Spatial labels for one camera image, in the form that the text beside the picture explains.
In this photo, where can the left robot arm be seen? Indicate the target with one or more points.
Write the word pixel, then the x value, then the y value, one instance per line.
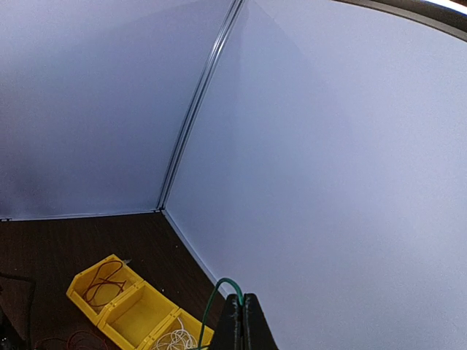
pixel 17 298

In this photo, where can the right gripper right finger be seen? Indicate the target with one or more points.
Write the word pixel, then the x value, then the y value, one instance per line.
pixel 256 331

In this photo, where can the left aluminium frame post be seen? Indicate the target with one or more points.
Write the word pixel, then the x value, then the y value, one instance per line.
pixel 196 101

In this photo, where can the yellow three-compartment bin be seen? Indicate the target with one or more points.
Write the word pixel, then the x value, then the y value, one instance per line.
pixel 128 310

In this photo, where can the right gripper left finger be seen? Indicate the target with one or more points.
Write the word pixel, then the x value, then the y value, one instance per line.
pixel 227 334

